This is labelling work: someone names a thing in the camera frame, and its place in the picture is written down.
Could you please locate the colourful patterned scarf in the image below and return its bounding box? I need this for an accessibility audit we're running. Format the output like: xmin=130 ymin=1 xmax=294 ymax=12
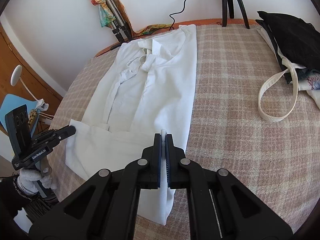
xmin=86 ymin=0 xmax=175 ymax=37

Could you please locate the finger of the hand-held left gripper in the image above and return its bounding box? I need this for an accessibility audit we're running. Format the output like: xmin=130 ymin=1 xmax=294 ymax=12
xmin=31 ymin=126 xmax=76 ymax=150

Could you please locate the person's left hand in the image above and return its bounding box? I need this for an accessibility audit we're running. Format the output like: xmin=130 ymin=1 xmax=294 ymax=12
xmin=18 ymin=168 xmax=53 ymax=196

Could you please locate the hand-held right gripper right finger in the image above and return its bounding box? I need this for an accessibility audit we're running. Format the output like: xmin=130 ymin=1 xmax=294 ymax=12
xmin=165 ymin=134 xmax=293 ymax=240

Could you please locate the blue chair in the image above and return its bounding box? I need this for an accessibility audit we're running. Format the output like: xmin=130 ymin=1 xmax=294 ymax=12
xmin=0 ymin=94 xmax=40 ymax=135

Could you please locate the black power cable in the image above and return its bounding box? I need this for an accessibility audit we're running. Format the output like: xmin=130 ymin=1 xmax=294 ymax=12
xmin=169 ymin=0 xmax=198 ymax=32

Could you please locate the silver tripod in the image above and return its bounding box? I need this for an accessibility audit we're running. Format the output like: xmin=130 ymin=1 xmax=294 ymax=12
xmin=94 ymin=0 xmax=132 ymax=42

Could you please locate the leopard print cloth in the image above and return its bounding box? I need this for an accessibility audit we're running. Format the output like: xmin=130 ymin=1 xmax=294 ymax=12
xmin=27 ymin=109 xmax=38 ymax=128

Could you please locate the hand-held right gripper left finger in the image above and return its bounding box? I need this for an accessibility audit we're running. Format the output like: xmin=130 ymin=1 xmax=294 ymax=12
xmin=28 ymin=133 xmax=163 ymax=240

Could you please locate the white tote bag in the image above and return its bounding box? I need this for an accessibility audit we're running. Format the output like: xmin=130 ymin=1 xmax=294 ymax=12
xmin=257 ymin=26 xmax=320 ymax=123

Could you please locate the floral printed cloth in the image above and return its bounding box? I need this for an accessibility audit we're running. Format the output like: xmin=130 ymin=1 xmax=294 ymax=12
xmin=299 ymin=67 xmax=320 ymax=90

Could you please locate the white clip lamp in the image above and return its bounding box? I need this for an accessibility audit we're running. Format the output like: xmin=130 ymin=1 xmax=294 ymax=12
xmin=10 ymin=65 xmax=54 ymax=125

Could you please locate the white t-shirt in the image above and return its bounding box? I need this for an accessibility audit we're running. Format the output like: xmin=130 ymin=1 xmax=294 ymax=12
xmin=65 ymin=24 xmax=198 ymax=226

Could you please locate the black folded garment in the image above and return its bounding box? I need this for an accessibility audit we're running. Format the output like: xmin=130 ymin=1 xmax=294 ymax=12
xmin=256 ymin=10 xmax=320 ymax=70

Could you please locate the wooden wardrobe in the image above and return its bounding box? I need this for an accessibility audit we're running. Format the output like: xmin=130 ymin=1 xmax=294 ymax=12
xmin=0 ymin=22 xmax=63 ymax=135

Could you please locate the white folded garment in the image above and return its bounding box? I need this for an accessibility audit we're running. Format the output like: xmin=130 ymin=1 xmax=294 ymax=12
xmin=306 ymin=89 xmax=320 ymax=110

